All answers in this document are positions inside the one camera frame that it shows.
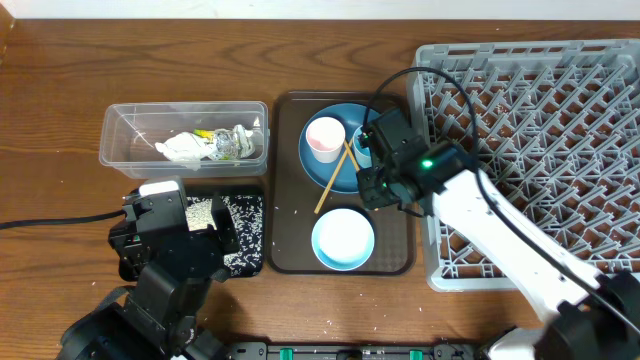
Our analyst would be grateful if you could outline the white rice pile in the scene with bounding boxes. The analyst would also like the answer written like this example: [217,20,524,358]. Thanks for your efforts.
[186,195,264,278]

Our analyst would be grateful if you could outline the light blue cup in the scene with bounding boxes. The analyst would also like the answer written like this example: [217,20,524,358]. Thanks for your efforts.
[352,127,372,168]

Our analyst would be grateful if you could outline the white tissue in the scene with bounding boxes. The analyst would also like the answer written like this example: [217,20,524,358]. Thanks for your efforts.
[232,124,257,159]

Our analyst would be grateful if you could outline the yellow silver snack wrapper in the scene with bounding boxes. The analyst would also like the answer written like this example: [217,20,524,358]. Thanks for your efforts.
[194,128,239,160]

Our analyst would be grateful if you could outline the light blue bowl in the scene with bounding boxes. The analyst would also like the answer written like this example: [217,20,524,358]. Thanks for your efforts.
[311,208,375,272]

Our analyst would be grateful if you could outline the white napkin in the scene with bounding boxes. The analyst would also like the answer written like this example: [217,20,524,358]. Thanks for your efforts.
[155,132,213,162]

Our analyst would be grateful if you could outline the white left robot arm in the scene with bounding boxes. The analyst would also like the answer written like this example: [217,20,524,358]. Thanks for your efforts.
[58,190,239,359]

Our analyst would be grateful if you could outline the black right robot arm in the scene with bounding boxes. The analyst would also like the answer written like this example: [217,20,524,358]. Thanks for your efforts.
[357,109,639,360]

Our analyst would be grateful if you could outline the grey dishwasher rack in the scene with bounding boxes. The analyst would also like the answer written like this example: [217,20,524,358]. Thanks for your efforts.
[407,39,639,275]

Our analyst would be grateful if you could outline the black tray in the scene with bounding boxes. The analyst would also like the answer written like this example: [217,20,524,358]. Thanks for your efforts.
[118,184,266,283]

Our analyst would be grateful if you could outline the wooden chopstick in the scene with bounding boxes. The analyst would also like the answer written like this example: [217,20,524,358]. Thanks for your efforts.
[344,140,379,212]
[314,147,349,214]

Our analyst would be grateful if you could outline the dark blue plate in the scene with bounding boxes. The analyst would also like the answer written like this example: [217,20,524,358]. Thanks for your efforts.
[298,103,365,194]

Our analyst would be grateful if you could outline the brown serving tray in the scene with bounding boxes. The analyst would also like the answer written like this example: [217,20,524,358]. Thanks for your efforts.
[267,91,416,276]

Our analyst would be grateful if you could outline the pink cup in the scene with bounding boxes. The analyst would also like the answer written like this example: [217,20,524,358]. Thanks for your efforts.
[305,117,346,163]

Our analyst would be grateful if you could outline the clear plastic bin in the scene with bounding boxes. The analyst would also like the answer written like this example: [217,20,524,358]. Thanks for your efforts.
[100,101,269,179]

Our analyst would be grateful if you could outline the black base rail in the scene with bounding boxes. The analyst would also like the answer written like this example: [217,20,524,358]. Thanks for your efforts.
[224,342,476,360]

